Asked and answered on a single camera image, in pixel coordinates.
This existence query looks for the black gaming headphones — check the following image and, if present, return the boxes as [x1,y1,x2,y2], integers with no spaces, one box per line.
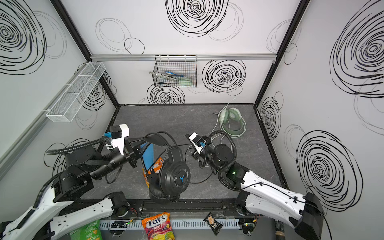
[144,131,191,204]

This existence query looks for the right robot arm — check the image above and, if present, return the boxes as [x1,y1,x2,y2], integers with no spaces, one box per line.
[186,131,325,240]

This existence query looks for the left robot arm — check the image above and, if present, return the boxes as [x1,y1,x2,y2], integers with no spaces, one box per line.
[1,140,142,240]

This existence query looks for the mint green headphones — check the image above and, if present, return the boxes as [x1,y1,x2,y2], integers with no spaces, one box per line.
[219,107,247,138]

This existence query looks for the orange snack bag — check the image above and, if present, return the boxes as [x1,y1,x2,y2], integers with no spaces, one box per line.
[142,158,164,187]

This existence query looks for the small dark snack packet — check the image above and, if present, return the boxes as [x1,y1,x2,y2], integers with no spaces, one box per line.
[204,212,223,236]

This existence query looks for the green brush in basket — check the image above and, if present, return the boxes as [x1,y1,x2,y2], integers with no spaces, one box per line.
[149,72,194,87]

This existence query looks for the Fox's fruits candy bag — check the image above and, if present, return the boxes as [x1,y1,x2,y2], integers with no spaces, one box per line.
[141,212,175,240]

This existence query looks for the blue tool in basket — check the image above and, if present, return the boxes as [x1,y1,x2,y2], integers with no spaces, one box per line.
[165,71,180,78]

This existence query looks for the green snack bag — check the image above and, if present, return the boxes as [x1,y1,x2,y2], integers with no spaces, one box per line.
[70,220,102,240]

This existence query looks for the dark cylindrical roll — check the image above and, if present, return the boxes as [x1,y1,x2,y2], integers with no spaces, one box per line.
[275,220,286,240]

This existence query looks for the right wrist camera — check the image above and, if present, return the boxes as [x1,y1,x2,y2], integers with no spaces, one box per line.
[186,133,206,153]

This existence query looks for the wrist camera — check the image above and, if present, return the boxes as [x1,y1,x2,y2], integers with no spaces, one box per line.
[104,124,130,156]
[186,133,206,153]

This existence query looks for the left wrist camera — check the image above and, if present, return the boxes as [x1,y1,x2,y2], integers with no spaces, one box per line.
[104,124,130,156]

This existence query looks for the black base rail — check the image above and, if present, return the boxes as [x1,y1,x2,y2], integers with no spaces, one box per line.
[74,198,301,218]

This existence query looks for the white slotted cable duct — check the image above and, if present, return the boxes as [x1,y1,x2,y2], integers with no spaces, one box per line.
[98,218,241,231]

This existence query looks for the white mesh wall shelf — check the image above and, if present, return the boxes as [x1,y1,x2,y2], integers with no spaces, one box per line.
[46,62,106,123]

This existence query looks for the black wire wall basket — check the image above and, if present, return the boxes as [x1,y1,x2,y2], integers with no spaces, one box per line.
[152,55,198,88]

